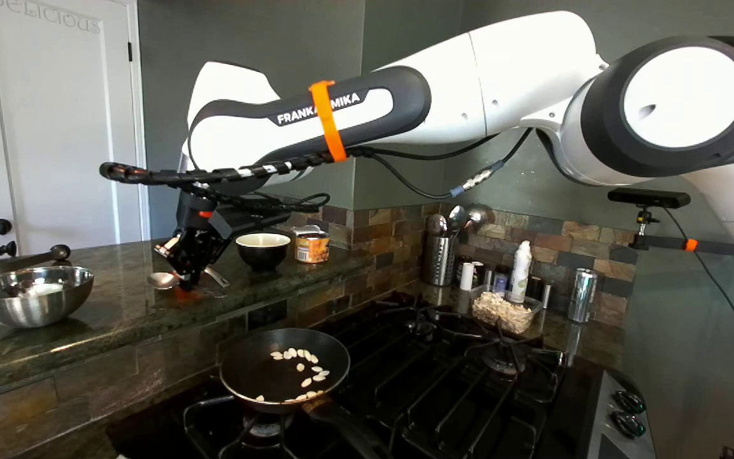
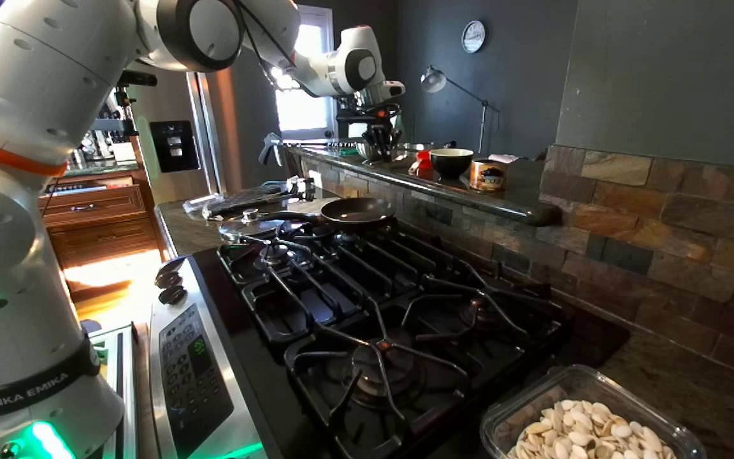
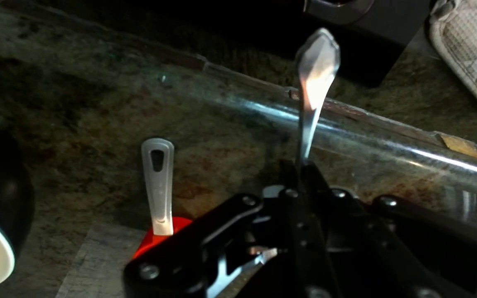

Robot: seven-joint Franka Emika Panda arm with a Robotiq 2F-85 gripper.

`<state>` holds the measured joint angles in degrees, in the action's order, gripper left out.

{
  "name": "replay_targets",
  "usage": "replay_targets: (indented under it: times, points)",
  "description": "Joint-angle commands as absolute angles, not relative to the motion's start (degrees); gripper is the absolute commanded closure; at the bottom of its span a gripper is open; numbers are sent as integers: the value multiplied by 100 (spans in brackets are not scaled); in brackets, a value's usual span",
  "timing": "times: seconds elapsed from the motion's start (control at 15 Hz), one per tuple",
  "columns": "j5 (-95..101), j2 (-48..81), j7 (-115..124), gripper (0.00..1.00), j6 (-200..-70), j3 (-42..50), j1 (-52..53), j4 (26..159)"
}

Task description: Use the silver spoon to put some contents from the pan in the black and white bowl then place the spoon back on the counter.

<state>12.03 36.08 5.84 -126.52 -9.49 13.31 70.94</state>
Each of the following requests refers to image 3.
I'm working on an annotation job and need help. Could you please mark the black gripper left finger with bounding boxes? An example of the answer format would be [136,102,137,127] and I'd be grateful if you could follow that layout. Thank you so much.
[278,159,334,298]

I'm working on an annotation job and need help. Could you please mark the black and white bowl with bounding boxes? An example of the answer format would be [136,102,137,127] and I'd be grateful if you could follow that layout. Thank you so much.
[0,114,36,293]

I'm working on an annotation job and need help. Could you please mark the white quilted pot holder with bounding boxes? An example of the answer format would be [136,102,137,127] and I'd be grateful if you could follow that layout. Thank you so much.
[427,0,477,129]

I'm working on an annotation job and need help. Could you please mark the red measuring cup silver handle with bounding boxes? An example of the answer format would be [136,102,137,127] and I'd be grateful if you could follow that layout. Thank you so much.
[131,136,195,261]

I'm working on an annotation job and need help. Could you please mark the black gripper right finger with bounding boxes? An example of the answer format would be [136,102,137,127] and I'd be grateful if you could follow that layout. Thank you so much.
[303,162,455,298]

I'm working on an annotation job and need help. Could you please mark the black gas stove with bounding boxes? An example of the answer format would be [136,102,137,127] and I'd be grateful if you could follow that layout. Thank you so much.
[154,0,435,89]

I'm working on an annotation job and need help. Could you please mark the silver spoon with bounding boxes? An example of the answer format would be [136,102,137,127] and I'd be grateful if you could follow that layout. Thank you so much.
[295,26,343,169]

